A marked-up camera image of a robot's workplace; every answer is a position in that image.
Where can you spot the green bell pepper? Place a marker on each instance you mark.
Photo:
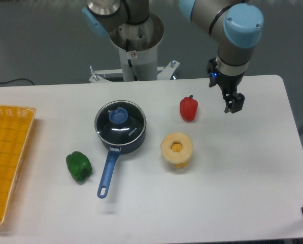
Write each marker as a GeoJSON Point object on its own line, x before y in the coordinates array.
{"type": "Point", "coordinates": [79, 166]}

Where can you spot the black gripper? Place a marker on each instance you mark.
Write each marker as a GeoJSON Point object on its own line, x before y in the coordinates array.
{"type": "Point", "coordinates": [228, 84]}

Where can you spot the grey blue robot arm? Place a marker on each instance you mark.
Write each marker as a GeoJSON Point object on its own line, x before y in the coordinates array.
{"type": "Point", "coordinates": [235, 25]}

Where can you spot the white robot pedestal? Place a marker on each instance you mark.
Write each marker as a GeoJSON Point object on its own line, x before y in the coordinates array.
{"type": "Point", "coordinates": [138, 50]}

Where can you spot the yellow woven basket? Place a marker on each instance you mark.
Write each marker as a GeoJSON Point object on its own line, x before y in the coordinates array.
{"type": "Point", "coordinates": [15, 125]}

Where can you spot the dark blue saucepan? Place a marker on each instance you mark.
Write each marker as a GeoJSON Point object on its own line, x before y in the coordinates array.
{"type": "Point", "coordinates": [113, 154]}

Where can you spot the red bell pepper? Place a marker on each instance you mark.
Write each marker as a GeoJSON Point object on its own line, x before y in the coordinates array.
{"type": "Point", "coordinates": [188, 108]}

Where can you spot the glass pot lid blue knob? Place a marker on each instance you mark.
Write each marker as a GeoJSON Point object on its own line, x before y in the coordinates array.
{"type": "Point", "coordinates": [120, 123]}

